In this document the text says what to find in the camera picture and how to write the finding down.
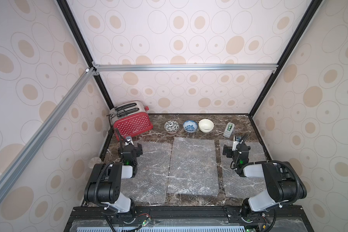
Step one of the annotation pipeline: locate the cream white bowl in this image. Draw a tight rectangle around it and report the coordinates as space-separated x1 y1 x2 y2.
198 119 214 133

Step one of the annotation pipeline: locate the bubble wrap sheet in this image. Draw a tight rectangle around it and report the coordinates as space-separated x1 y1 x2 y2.
167 137 219 197
221 142 266 199
121 141 172 205

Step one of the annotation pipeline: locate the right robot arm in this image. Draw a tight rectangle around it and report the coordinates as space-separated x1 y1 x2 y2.
222 141 307 222

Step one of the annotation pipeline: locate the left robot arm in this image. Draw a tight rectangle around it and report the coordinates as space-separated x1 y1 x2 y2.
84 143 143 213

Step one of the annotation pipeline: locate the red silver toaster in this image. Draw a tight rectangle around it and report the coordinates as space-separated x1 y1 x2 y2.
109 101 153 138

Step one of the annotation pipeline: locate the black white patterned bowl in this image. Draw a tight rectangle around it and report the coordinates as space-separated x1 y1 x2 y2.
164 120 180 134

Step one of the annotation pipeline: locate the blue white patterned bowl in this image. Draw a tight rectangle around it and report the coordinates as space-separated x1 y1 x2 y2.
183 120 198 133

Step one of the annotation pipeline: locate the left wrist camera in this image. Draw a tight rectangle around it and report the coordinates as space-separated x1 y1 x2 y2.
124 136 134 146

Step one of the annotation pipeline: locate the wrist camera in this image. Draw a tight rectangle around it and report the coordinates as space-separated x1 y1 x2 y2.
232 136 242 151
124 136 134 146

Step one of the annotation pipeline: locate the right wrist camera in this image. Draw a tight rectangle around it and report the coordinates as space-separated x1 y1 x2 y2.
232 136 242 151

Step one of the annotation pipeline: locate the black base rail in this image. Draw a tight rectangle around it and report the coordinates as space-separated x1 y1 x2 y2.
64 205 313 232

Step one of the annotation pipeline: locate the horizontal aluminium rail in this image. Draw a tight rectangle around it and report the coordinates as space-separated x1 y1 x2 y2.
95 63 278 72

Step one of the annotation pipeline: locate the black left frame post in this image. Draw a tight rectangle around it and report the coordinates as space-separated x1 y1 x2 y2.
56 0 114 110

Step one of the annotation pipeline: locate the black frame post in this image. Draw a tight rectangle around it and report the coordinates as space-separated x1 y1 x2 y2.
56 0 114 110
248 0 323 119

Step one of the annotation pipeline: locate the left diagonal aluminium rail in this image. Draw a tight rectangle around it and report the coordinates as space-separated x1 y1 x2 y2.
0 67 95 204

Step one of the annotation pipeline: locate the black right frame post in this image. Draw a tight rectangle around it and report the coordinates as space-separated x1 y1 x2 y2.
248 0 323 119

